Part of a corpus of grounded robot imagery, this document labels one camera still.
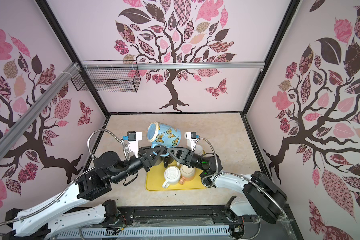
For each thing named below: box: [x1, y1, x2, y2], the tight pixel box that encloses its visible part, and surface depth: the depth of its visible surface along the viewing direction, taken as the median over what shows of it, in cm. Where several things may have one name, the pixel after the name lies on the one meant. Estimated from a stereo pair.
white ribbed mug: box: [162, 166, 181, 189], surface depth 81 cm
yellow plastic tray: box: [145, 162, 207, 191], surface depth 84 cm
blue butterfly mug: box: [147, 121, 182, 157], surface depth 55 cm
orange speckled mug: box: [179, 164, 195, 185], surface depth 82 cm
